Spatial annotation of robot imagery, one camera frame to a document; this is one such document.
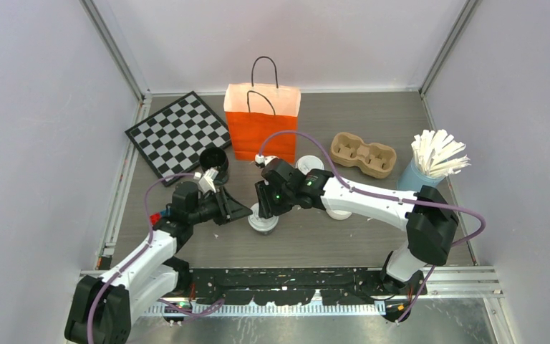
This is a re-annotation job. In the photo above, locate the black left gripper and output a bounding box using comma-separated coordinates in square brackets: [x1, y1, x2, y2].
[189, 186, 251, 226]

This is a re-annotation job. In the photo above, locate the white plastic cup lid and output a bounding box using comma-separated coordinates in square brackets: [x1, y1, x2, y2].
[295, 155, 324, 175]

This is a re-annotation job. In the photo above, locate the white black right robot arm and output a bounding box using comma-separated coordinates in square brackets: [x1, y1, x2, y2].
[255, 156, 459, 294]

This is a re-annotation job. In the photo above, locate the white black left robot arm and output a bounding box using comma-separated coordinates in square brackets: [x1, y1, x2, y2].
[64, 181, 253, 343]

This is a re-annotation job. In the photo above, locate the black cup stack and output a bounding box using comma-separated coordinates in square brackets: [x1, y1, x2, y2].
[199, 145, 229, 186]

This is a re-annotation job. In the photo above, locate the white lid stack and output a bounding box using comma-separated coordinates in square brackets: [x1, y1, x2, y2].
[326, 209, 352, 221]

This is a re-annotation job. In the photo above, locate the blue red toy car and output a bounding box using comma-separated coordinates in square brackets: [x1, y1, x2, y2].
[149, 209, 170, 226]

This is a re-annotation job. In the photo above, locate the orange paper bag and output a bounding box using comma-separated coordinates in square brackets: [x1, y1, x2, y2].
[223, 64, 301, 163]

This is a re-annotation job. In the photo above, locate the black white chessboard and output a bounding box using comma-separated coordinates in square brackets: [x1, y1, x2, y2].
[125, 91, 231, 178]

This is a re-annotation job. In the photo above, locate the cardboard cup carrier tray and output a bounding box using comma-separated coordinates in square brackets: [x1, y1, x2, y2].
[329, 132, 397, 179]

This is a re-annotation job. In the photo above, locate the blue cup holder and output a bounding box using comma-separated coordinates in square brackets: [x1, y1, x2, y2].
[397, 158, 444, 192]

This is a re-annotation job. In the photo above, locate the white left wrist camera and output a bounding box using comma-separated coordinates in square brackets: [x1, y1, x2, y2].
[193, 168, 219, 193]

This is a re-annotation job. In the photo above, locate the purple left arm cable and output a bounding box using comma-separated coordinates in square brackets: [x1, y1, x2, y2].
[85, 171, 226, 344]

